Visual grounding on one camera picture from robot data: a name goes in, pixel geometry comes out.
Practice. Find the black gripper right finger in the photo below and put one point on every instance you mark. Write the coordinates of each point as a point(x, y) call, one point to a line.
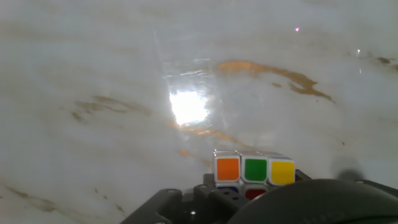
point(300, 176)

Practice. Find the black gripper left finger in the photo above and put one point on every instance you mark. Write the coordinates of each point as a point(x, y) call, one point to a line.
point(186, 205)

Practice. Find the multicoloured Rubik's cube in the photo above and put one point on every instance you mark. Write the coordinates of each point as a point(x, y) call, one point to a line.
point(255, 169)

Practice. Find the marble patterned mat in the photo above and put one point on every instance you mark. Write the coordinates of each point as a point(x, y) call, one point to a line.
point(124, 93)

